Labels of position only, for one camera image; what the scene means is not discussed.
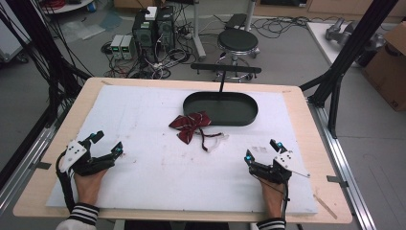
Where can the black computer tower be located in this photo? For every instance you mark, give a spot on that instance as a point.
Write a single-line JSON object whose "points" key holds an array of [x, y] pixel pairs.
{"points": [[165, 28], [143, 35]]}

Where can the grey tape piece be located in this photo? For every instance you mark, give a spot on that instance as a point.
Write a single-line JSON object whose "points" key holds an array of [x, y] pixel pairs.
{"points": [[43, 165], [337, 180]]}

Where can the aluminium rail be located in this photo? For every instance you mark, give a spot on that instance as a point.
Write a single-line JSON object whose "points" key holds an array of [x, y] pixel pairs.
{"points": [[22, 172], [346, 166]]}

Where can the black metal frame post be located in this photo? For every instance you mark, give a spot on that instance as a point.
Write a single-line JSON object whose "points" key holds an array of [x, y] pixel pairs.
{"points": [[357, 41]]}

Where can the brown cardboard box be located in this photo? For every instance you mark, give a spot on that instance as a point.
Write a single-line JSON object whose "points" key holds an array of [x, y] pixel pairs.
{"points": [[387, 70]]}

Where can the dark red striped bow tie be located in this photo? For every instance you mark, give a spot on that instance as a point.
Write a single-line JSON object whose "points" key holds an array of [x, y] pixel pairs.
{"points": [[190, 124]]}

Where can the thin wooden stick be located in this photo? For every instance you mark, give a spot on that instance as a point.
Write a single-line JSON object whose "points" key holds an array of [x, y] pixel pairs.
{"points": [[325, 206]]}

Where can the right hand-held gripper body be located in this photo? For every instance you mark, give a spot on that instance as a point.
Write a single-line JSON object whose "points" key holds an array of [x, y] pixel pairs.
{"points": [[277, 168]]}

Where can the clear plastic sheet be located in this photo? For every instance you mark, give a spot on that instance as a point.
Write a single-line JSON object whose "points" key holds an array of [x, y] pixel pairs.
{"points": [[83, 30]]}

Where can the grey bench power supply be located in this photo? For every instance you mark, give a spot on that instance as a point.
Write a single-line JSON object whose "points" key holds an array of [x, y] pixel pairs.
{"points": [[116, 46], [128, 47]]}

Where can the thin metal rod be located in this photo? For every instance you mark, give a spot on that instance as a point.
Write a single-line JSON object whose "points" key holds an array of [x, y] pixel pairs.
{"points": [[301, 174]]}

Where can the person's left hand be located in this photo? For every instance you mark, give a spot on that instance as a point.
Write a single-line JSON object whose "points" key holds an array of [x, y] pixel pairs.
{"points": [[88, 189]]}

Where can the flat black device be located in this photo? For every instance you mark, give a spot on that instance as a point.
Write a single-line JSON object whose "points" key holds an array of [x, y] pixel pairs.
{"points": [[236, 21]]}

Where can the black oval tray hanger stand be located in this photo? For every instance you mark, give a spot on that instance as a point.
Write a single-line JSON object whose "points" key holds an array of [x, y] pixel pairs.
{"points": [[221, 109]]}

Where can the white box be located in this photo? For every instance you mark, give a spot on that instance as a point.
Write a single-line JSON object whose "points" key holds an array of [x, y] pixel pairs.
{"points": [[151, 13]]}

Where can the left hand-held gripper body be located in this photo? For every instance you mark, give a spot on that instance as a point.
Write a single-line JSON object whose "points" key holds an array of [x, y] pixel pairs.
{"points": [[74, 154]]}

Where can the black round stool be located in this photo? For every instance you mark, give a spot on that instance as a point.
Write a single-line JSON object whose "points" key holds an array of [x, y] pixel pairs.
{"points": [[237, 41]]}

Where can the grey desk leg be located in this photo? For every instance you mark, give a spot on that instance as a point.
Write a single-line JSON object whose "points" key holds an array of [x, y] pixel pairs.
{"points": [[198, 32]]}

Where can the white foam mat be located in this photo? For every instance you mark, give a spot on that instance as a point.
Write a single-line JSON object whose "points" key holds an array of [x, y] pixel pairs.
{"points": [[159, 179]]}

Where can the person's right hand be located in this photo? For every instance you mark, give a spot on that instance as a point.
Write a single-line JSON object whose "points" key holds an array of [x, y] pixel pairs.
{"points": [[273, 198]]}

